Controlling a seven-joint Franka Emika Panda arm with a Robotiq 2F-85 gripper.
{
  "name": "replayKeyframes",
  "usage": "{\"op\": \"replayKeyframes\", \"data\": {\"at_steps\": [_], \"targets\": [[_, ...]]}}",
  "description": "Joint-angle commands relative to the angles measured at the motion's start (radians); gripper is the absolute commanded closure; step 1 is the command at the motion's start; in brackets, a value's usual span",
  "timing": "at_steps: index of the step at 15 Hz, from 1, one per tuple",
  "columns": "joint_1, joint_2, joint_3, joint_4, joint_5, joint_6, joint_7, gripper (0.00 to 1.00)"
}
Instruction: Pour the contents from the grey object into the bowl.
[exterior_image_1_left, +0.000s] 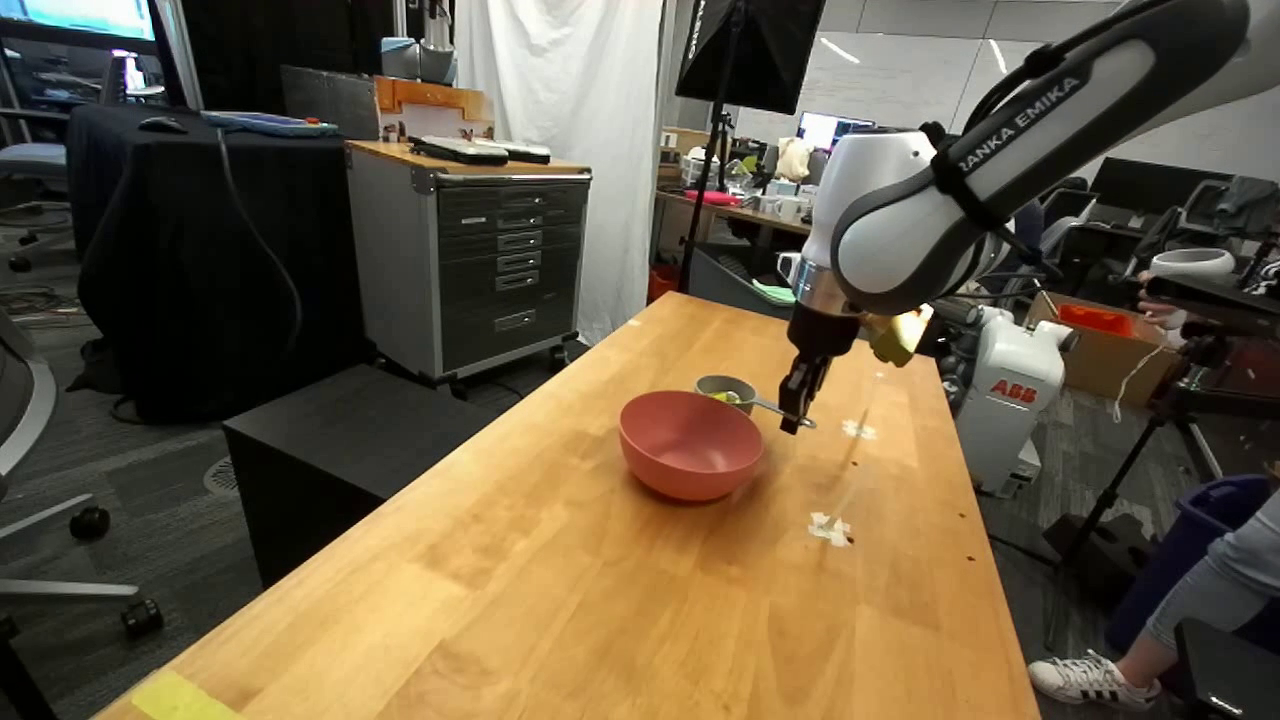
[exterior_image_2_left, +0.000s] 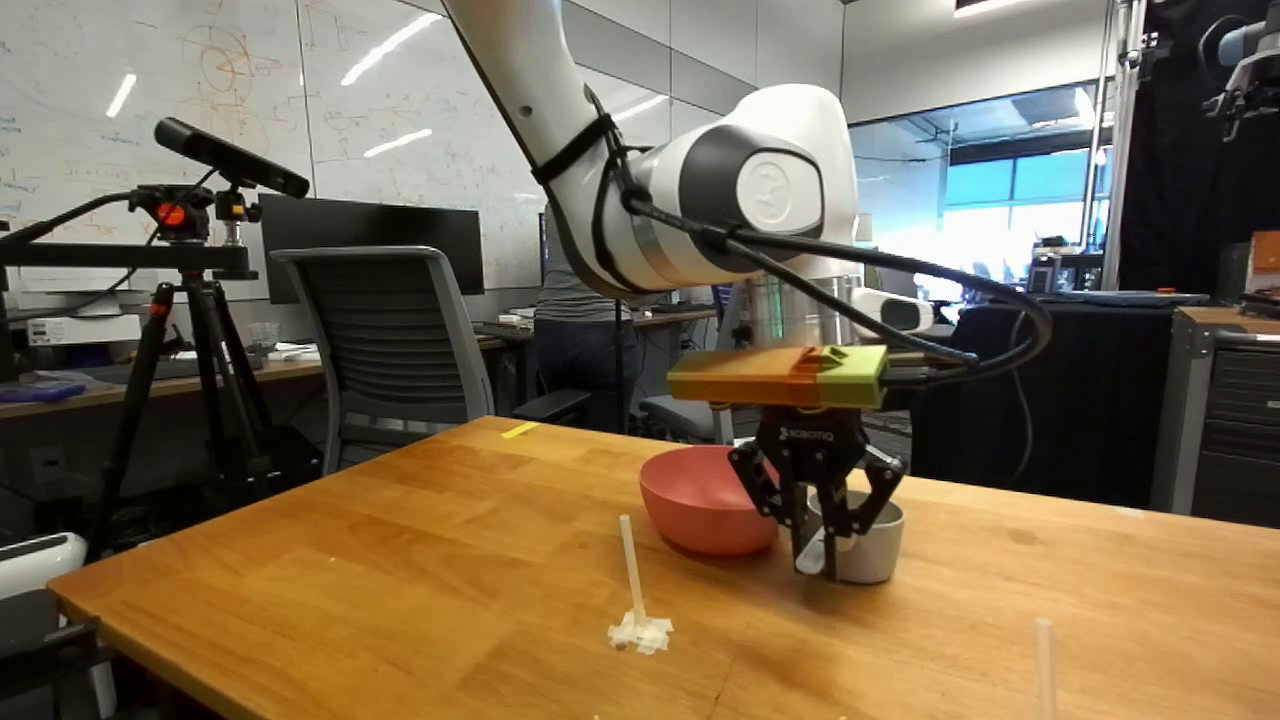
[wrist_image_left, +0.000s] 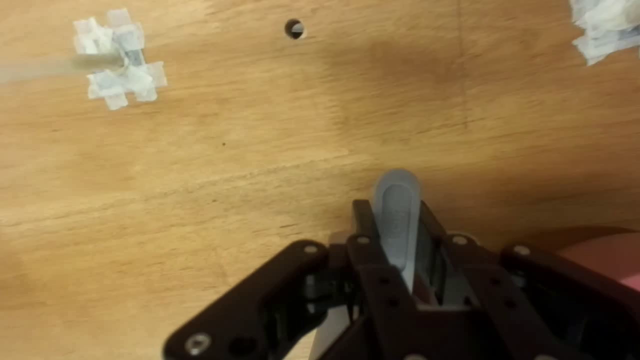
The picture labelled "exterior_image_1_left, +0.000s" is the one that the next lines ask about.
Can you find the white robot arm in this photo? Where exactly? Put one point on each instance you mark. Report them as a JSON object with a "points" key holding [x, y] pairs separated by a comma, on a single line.
{"points": [[906, 225]]}

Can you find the black softbox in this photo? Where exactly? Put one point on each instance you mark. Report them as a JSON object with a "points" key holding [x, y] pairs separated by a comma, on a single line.
{"points": [[754, 46]]}

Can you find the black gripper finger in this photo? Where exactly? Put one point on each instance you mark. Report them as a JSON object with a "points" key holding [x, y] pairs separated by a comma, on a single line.
{"points": [[792, 384], [812, 384]]}

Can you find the yellow tape piece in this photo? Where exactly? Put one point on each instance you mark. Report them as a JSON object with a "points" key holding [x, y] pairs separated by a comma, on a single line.
{"points": [[182, 696]]}

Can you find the black softbox stand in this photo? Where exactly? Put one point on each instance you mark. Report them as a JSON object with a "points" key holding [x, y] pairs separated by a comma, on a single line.
{"points": [[704, 173]]}

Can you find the office chair base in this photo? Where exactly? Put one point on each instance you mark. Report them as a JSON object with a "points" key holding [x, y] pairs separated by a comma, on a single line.
{"points": [[41, 401]]}

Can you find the grey drawer cabinet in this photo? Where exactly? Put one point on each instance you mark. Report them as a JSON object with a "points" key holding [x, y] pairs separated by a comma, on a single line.
{"points": [[455, 266]]}

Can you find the white ABB robot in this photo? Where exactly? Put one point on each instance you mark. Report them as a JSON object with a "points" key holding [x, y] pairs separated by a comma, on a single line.
{"points": [[1006, 394]]}

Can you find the small white tape piece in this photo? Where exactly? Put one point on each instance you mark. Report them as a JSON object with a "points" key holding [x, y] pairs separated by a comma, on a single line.
{"points": [[857, 430]]}

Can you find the blue bin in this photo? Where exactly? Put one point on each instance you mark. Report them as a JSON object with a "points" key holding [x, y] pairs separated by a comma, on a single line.
{"points": [[1202, 515]]}

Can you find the black keyboard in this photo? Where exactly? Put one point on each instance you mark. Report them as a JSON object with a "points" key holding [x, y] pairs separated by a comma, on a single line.
{"points": [[463, 147]]}

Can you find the cardboard box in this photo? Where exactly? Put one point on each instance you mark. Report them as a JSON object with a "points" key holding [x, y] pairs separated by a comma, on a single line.
{"points": [[426, 104]]}

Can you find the yellow wrist camera mount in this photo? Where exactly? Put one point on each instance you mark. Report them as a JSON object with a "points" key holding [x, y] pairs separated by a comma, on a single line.
{"points": [[901, 334]]}

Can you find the black low box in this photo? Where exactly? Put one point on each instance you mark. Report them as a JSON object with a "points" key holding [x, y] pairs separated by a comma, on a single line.
{"points": [[344, 452]]}

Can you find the pink bowl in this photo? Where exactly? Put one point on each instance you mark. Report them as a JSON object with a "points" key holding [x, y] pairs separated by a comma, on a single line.
{"points": [[685, 452]]}

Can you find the grey measuring cup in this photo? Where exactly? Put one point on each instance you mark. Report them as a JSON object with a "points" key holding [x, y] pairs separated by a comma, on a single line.
{"points": [[726, 388]]}

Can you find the computer monitor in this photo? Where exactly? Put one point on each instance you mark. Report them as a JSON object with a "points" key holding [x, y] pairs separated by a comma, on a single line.
{"points": [[80, 17]]}

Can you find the black draped table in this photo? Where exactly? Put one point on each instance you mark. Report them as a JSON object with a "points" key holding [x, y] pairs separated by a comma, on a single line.
{"points": [[186, 266]]}

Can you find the person leg white sneaker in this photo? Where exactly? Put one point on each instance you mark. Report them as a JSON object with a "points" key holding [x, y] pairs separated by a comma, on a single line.
{"points": [[1202, 593]]}

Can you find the white curtain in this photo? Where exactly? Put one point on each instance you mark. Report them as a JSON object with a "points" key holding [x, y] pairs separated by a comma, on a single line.
{"points": [[560, 132]]}

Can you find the black camera tripod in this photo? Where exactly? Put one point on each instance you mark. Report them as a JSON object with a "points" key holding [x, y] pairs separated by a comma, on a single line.
{"points": [[1146, 452]]}

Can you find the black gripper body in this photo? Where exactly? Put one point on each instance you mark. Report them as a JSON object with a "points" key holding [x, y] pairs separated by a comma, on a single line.
{"points": [[824, 334]]}

